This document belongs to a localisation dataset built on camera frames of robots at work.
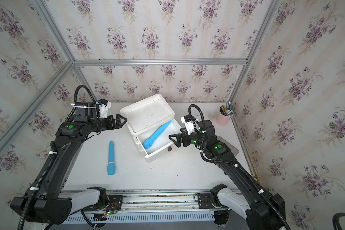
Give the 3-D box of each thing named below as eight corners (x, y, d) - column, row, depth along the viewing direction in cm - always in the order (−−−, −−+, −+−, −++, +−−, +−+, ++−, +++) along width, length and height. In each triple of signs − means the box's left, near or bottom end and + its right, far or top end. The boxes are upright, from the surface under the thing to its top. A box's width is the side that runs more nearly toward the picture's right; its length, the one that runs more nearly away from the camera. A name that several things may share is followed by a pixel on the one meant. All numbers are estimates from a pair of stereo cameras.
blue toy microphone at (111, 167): (108, 176, 83) (107, 175, 82) (108, 143, 97) (107, 141, 96) (115, 174, 84) (114, 172, 82) (114, 141, 98) (113, 140, 97)
